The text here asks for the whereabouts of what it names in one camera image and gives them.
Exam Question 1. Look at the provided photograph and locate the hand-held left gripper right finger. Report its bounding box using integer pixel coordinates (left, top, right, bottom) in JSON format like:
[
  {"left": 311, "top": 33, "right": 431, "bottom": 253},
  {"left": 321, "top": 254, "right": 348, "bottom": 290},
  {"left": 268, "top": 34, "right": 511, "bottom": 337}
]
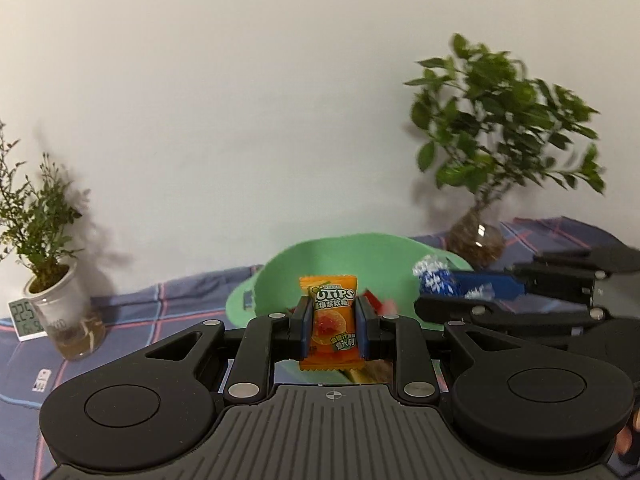
[{"left": 354, "top": 303, "right": 522, "bottom": 406}]

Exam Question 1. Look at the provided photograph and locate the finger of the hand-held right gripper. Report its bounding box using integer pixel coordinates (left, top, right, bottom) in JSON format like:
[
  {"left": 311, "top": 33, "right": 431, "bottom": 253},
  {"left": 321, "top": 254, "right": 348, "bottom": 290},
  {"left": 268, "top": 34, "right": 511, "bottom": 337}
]
[
  {"left": 414, "top": 294, "right": 606, "bottom": 348},
  {"left": 450, "top": 247, "right": 608, "bottom": 306}
]

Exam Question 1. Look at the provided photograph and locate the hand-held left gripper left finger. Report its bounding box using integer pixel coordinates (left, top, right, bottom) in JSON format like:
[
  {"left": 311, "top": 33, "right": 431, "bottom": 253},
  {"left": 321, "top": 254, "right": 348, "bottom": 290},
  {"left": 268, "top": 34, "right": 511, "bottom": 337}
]
[{"left": 144, "top": 296, "right": 314, "bottom": 407}]

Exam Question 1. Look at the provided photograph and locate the orange candy packet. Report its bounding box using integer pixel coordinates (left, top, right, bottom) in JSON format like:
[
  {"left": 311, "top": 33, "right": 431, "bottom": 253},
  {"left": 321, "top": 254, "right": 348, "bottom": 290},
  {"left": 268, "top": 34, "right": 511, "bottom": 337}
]
[{"left": 299, "top": 275, "right": 367, "bottom": 372}]

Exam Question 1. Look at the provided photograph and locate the plain red packet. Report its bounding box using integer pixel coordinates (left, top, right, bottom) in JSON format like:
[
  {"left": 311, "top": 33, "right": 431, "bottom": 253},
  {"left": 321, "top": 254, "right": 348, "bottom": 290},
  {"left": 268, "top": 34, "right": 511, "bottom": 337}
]
[{"left": 357, "top": 287, "right": 398, "bottom": 318}]

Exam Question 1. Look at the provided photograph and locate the blue foil candy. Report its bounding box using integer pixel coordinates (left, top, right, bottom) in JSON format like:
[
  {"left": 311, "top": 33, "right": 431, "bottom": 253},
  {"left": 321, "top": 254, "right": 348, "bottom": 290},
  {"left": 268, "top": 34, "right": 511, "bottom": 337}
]
[{"left": 411, "top": 254, "right": 496, "bottom": 301}]

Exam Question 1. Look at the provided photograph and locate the green plastic bowl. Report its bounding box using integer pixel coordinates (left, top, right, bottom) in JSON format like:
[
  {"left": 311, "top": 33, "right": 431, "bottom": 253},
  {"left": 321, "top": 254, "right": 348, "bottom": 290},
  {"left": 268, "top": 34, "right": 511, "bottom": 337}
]
[{"left": 225, "top": 232, "right": 473, "bottom": 386}]

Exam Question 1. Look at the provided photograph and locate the leafy plant in glass vase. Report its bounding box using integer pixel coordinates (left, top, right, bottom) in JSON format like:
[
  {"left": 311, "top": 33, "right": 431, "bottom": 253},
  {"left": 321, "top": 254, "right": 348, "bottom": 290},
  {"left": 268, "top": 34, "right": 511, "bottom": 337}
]
[{"left": 404, "top": 34, "right": 607, "bottom": 270}]

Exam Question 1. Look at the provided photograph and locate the blue plaid blanket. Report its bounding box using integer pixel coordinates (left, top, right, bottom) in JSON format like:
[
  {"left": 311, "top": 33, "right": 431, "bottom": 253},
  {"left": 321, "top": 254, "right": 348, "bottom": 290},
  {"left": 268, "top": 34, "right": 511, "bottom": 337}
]
[{"left": 0, "top": 216, "right": 640, "bottom": 480}]

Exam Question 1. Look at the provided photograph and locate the small plant in glass jar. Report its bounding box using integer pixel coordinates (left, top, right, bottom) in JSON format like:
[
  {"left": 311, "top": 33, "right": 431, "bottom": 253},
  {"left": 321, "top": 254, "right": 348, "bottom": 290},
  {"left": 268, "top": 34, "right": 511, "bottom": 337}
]
[{"left": 0, "top": 120, "right": 107, "bottom": 361}]

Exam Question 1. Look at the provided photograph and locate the white digital clock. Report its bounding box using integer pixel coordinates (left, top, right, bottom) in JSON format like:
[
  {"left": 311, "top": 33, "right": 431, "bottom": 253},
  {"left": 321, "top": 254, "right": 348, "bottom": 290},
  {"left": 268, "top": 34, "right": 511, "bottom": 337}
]
[{"left": 8, "top": 297, "right": 46, "bottom": 342}]

